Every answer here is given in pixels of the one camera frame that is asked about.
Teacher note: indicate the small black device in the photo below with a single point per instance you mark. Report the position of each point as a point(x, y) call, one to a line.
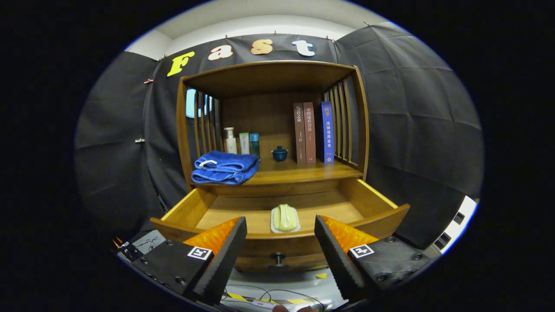
point(129, 251)

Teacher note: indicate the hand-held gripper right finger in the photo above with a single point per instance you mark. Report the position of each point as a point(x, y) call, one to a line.
point(338, 260)

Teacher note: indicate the dark brown book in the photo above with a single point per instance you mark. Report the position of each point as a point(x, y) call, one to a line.
point(299, 134)

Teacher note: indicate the wooden drawer with black knob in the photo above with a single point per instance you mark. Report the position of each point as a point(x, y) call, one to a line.
point(334, 209)

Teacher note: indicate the blue lidded teacup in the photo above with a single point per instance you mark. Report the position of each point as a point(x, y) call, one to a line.
point(279, 154)

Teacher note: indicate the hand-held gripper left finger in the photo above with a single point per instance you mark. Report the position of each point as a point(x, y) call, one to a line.
point(219, 264)

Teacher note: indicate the green soap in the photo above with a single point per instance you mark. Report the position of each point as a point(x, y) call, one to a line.
point(285, 217)

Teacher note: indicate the white pump bottle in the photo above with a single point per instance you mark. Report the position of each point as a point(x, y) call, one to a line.
point(231, 145)

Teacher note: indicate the blue book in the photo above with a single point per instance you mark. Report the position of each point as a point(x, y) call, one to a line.
point(328, 132)

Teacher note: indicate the wooden countertop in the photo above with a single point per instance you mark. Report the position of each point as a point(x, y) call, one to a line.
point(299, 171)

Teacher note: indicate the white and green tube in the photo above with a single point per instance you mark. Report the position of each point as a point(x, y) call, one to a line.
point(244, 144)

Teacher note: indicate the black backdrop cloth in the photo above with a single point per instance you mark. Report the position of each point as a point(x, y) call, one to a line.
point(412, 108)

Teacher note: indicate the brown wooden cabinet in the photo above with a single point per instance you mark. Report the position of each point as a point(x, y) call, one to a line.
point(269, 78)

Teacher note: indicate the folded blue towel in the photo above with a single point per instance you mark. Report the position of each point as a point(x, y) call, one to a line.
point(225, 167)

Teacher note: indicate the teal bottle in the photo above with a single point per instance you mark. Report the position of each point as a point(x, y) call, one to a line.
point(255, 145)

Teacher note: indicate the reddish brown book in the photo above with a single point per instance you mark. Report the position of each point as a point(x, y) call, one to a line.
point(309, 134)

